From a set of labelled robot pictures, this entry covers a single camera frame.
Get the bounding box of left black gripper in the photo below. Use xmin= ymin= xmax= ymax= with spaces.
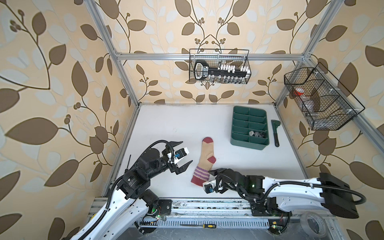
xmin=146 ymin=140 xmax=193 ymax=181

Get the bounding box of beige maroon striped sock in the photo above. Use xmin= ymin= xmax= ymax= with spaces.
xmin=191 ymin=137 xmax=216 ymax=187

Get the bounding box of black argyle sock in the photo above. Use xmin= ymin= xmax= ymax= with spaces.
xmin=249 ymin=131 xmax=267 ymax=139

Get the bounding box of green compartment tray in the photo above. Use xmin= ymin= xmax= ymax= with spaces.
xmin=231 ymin=106 xmax=270 ymax=150

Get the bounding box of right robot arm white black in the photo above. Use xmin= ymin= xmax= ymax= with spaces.
xmin=203 ymin=168 xmax=367 ymax=219

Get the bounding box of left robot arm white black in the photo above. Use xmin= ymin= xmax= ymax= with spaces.
xmin=72 ymin=140 xmax=191 ymax=240

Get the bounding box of clear tape roll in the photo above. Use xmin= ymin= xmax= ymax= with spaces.
xmin=300 ymin=212 xmax=328 ymax=238

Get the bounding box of black socket set holder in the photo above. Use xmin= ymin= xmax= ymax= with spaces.
xmin=193 ymin=60 xmax=252 ymax=80

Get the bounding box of red capped jar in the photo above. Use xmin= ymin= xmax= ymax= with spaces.
xmin=292 ymin=88 xmax=305 ymax=97

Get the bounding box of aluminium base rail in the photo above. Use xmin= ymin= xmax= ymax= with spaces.
xmin=88 ymin=197 xmax=337 ymax=229

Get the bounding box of yellow black handled knife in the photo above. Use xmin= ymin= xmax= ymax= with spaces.
xmin=180 ymin=224 xmax=217 ymax=229

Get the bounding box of green handled tool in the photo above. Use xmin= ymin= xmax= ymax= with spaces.
xmin=271 ymin=120 xmax=281 ymax=148

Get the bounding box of back wall wire basket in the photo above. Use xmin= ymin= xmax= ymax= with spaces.
xmin=189 ymin=48 xmax=252 ymax=85

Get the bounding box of wall wire basket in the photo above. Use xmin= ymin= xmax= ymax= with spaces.
xmin=189 ymin=48 xmax=252 ymax=85
xmin=284 ymin=62 xmax=366 ymax=131

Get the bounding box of right wall wire basket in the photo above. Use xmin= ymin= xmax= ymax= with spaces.
xmin=284 ymin=62 xmax=366 ymax=131

